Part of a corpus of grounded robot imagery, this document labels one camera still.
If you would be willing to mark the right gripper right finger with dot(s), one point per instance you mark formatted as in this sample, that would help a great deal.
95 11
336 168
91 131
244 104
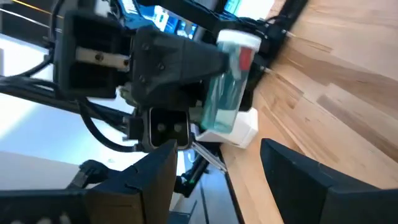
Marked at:
301 189

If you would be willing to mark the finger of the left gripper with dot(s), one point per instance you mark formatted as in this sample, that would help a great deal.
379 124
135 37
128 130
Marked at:
174 62
174 96

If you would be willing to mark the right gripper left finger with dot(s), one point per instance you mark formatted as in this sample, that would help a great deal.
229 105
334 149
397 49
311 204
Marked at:
143 193

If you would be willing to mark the teal medicine bottle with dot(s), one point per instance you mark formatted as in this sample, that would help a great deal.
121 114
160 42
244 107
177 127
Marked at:
227 93

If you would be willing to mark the white hexagonal planter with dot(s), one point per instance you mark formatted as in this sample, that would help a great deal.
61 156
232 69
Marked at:
245 130

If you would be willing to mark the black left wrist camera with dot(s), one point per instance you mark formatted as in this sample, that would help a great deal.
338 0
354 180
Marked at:
168 127

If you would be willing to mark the black aluminium table frame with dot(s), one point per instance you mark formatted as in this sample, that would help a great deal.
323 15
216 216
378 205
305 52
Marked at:
292 12

